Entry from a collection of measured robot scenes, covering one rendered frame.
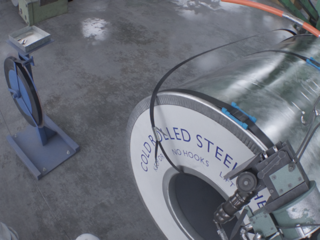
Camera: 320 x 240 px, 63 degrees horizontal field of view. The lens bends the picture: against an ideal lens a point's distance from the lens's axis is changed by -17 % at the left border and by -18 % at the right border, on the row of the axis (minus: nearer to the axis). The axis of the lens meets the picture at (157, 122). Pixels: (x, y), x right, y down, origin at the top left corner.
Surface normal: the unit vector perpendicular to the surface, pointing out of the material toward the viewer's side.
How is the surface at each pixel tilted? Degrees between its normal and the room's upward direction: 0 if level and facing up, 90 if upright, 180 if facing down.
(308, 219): 42
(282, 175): 58
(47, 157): 0
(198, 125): 90
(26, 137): 0
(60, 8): 92
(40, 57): 0
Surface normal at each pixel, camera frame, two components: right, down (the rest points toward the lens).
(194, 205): 0.43, -0.23
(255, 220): -0.49, 0.05
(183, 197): 0.56, 0.08
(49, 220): 0.07, -0.72
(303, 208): -0.23, -0.12
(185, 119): -0.77, 0.40
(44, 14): 0.62, 0.59
